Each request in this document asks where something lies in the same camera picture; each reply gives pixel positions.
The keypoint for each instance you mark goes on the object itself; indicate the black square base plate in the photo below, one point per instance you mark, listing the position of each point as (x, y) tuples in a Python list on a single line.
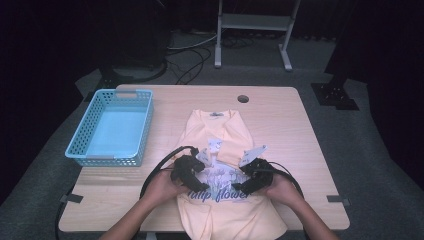
[(333, 96)]

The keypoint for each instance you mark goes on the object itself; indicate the grey tape strip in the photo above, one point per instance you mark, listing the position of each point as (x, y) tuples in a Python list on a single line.
[(338, 200), (71, 198)]

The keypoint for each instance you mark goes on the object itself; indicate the person's left hand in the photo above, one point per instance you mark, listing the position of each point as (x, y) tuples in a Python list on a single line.
[(163, 188)]

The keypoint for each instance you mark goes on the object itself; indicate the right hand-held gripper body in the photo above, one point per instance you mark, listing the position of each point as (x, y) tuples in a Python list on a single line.
[(261, 173)]

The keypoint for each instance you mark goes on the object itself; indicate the pale yellow t-shirt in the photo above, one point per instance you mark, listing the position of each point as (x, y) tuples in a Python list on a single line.
[(230, 133)]

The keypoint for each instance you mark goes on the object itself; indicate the person's right hand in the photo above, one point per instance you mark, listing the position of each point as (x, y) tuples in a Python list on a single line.
[(283, 191)]

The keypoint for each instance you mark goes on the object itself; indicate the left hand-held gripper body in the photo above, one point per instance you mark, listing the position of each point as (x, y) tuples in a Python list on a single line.
[(185, 170)]

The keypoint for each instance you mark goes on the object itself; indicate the dark round stand base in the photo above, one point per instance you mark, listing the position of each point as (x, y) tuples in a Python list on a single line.
[(140, 76)]

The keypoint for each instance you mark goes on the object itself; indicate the light blue plastic basket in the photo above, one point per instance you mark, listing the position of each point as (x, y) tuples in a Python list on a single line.
[(115, 133)]

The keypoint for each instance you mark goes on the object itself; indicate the white metal stand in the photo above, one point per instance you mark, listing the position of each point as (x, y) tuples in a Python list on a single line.
[(255, 21)]

